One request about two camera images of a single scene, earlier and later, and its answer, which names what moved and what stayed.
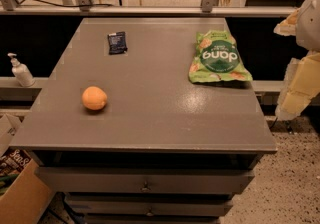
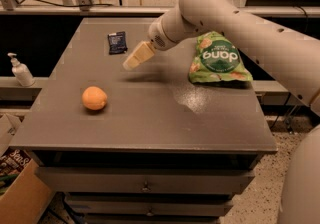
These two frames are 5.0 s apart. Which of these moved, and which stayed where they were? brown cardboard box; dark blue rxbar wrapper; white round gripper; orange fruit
Moved: white round gripper
Stayed: brown cardboard box; orange fruit; dark blue rxbar wrapper
